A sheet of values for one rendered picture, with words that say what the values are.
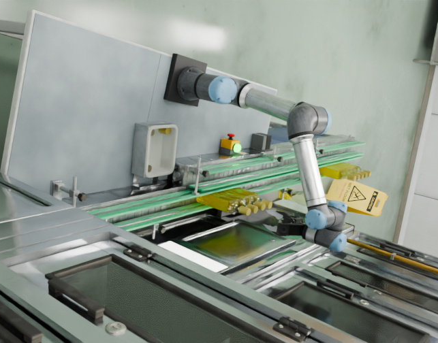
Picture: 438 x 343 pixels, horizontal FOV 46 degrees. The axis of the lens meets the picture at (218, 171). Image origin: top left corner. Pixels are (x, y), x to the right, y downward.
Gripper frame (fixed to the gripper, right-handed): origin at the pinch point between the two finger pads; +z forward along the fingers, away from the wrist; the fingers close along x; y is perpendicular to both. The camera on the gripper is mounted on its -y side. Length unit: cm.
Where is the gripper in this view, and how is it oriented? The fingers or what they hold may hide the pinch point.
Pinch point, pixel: (266, 218)
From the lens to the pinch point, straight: 221.8
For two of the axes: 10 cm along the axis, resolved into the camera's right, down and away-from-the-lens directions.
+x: 1.7, -9.7, -1.7
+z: -7.7, -2.4, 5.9
